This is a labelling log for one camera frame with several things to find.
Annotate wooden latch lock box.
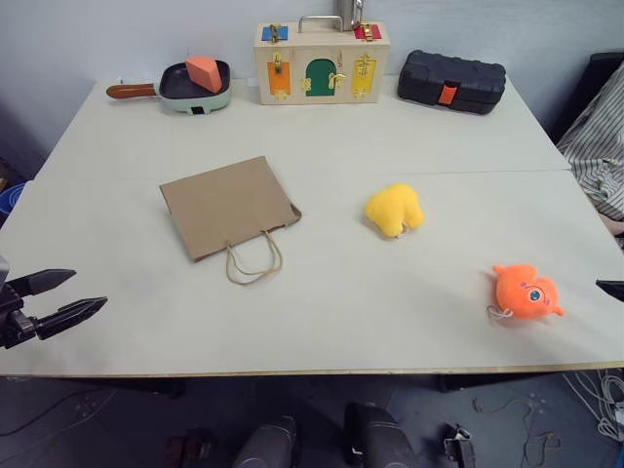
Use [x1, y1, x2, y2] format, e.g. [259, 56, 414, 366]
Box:
[253, 15, 393, 105]

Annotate black plastic tool case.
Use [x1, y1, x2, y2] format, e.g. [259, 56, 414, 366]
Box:
[396, 49, 507, 117]

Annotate orange plush fish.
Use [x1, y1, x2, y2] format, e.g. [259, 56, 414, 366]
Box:
[487, 263, 566, 324]

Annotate small black device on floor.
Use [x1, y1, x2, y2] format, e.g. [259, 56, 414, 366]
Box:
[442, 422, 479, 468]

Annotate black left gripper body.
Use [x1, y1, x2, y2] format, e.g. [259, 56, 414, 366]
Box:
[0, 283, 39, 350]

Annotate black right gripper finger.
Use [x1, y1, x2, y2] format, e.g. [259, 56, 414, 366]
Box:
[595, 279, 624, 302]

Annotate green frying pan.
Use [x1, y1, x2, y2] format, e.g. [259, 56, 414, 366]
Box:
[106, 58, 233, 117]

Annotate brown paper bag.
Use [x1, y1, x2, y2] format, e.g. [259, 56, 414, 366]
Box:
[159, 155, 303, 287]

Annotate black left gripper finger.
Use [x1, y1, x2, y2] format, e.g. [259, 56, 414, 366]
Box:
[33, 295, 109, 341]
[6, 268, 78, 297]

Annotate brown string on floor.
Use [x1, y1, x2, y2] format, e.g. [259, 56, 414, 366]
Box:
[473, 395, 562, 459]

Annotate blue bin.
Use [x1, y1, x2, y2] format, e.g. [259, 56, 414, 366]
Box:
[0, 179, 35, 228]

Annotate striped cloth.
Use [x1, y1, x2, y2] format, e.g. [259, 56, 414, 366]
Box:
[557, 62, 624, 238]

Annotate white cables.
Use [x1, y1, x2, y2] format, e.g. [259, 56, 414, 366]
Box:
[560, 368, 624, 443]

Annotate dark rounded robot leg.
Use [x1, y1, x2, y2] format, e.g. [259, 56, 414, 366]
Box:
[232, 414, 298, 468]
[343, 402, 415, 468]

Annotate black chair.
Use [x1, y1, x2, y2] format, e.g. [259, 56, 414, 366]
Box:
[549, 51, 624, 145]

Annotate yellow plush toy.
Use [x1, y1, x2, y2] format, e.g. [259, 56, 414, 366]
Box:
[365, 182, 425, 240]

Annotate orange foam wedge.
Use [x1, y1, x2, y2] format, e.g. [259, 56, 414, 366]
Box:
[184, 56, 221, 94]

